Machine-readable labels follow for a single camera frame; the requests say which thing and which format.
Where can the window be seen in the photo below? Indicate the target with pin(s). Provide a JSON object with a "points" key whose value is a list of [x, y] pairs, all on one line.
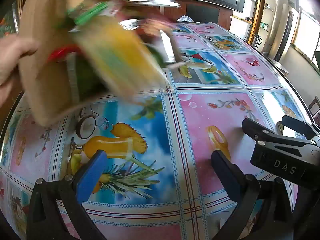
{"points": [[306, 30]]}

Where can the wooden side chair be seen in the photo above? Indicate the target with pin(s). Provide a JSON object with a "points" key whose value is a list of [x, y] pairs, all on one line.
{"points": [[313, 105]]}

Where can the dark kettle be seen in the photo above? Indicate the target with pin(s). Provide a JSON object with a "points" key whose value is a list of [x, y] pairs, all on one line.
{"points": [[257, 41]]}

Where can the standing air conditioner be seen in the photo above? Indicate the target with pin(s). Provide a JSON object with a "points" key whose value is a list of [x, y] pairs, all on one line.
{"points": [[282, 30]]}

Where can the silver snack packet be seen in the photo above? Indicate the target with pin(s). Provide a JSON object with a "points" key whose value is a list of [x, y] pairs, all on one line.
{"points": [[150, 1]]}

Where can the cardboard box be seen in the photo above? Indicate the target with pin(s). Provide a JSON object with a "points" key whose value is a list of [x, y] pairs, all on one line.
{"points": [[42, 30]]}

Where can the wooden television cabinet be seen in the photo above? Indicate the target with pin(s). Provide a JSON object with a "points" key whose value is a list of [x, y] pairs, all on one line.
{"points": [[226, 17]]}

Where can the white plastic bag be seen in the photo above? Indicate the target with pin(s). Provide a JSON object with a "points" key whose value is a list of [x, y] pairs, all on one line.
{"points": [[185, 18]]}

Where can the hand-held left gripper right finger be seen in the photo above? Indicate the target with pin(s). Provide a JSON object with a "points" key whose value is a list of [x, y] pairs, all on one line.
{"points": [[221, 165]]}

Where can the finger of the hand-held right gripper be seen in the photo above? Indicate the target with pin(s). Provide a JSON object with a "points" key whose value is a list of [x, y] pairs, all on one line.
{"points": [[297, 125], [252, 128]]}

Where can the yellow cracker packet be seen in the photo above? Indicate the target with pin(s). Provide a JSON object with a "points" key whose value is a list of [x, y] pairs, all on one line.
{"points": [[117, 55]]}

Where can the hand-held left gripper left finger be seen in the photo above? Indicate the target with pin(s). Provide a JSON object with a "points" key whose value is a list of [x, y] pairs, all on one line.
{"points": [[91, 177]]}

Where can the fruit print tablecloth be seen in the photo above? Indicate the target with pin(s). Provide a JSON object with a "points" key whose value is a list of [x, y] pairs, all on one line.
{"points": [[200, 120]]}

